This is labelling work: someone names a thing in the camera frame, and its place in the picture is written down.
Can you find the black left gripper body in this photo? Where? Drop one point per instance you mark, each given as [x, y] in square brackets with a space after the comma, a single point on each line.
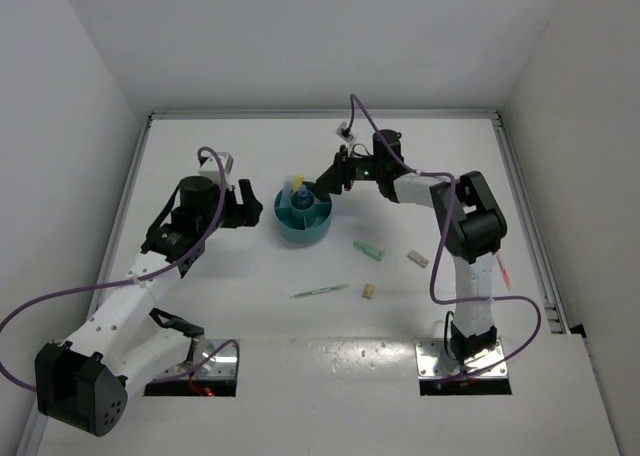
[205, 221]

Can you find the yellow highlighter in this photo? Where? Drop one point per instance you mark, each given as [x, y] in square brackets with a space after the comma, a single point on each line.
[298, 181]

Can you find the blue capped glue stick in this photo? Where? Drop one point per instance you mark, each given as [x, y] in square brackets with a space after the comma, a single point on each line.
[286, 192]

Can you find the green highlighter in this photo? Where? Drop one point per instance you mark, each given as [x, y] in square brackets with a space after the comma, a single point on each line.
[369, 250]

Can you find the grey beige eraser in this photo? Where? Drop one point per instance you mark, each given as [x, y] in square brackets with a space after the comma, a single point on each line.
[418, 258]

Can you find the green thin pen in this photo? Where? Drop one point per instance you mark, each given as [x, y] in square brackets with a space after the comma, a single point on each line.
[320, 291]

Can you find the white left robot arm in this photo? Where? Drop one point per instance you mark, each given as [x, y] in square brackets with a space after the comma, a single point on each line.
[85, 381]

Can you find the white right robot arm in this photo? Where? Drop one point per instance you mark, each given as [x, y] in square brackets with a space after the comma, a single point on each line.
[469, 220]

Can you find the teal round divided organizer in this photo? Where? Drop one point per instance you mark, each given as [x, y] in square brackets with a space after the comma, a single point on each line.
[304, 227]

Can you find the tan small eraser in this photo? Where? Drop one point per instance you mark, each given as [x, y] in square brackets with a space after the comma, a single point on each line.
[368, 291]

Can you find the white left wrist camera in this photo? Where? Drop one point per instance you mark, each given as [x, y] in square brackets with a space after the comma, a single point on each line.
[213, 168]

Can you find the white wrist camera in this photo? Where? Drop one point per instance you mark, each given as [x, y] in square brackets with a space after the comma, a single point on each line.
[344, 131]
[213, 168]

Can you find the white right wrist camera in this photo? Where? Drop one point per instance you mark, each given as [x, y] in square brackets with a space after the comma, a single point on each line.
[344, 131]

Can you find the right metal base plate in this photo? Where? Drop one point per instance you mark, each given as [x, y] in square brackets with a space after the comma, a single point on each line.
[433, 363]

